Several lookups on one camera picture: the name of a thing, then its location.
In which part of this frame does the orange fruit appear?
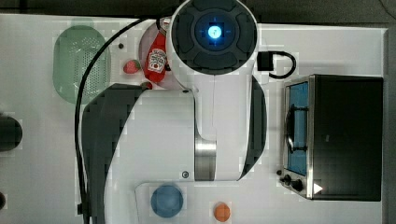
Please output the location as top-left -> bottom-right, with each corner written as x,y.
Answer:
213,203 -> 231,222

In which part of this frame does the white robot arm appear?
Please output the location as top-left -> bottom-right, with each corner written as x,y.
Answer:
81,0 -> 267,224

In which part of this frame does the pink strawberry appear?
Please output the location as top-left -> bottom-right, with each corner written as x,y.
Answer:
123,60 -> 141,75

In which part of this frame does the red ketchup bottle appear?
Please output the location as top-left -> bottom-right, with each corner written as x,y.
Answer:
144,32 -> 167,82

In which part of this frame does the blue cup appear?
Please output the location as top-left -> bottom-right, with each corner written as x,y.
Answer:
150,185 -> 184,218

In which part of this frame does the grey round plate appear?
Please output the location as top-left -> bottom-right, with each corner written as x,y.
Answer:
138,23 -> 182,90

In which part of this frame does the green oval colander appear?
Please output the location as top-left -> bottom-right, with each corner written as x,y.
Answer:
52,25 -> 111,105

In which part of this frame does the black frying pan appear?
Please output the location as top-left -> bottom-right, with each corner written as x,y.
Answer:
0,116 -> 22,152

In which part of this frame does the black camera mount with cable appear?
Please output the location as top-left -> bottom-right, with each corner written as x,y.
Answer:
257,50 -> 297,79

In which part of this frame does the black toaster oven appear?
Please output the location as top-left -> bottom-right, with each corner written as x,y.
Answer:
279,75 -> 384,202

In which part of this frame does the dark red strawberry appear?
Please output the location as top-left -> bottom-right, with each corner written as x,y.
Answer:
141,82 -> 153,90

